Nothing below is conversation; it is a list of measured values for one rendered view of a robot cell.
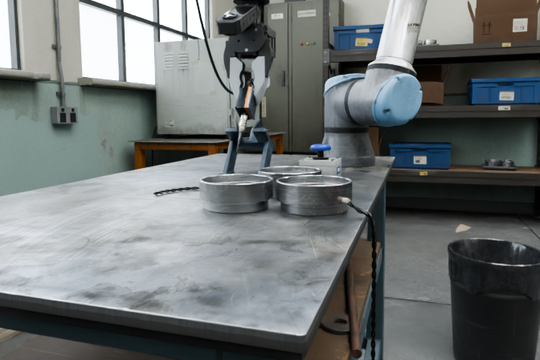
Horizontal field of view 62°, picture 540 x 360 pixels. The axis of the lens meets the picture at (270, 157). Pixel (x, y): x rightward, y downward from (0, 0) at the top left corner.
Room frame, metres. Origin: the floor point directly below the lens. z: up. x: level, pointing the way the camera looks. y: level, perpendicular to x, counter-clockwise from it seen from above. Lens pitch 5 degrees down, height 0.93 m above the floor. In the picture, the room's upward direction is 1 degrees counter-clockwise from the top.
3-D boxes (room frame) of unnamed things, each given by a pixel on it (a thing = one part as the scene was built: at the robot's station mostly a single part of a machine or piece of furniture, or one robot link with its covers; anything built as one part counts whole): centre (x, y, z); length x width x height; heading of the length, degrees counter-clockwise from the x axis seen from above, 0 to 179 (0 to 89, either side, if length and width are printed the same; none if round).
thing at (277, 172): (0.74, -0.03, 0.82); 0.10 x 0.10 x 0.04
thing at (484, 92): (3.90, -1.99, 1.11); 0.52 x 0.38 x 0.22; 72
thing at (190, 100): (3.28, 0.39, 1.10); 0.62 x 0.61 x 0.65; 162
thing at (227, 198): (0.64, 0.05, 0.82); 0.10 x 0.10 x 0.04
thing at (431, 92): (4.09, -1.35, 1.19); 0.52 x 0.42 x 0.38; 72
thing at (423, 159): (4.10, -1.37, 0.56); 0.52 x 0.38 x 0.22; 69
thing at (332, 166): (0.88, -0.10, 0.82); 0.08 x 0.07 x 0.05; 162
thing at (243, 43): (0.91, 0.03, 1.10); 0.09 x 0.08 x 0.12; 163
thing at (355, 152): (1.20, -0.20, 0.85); 0.15 x 0.15 x 0.10
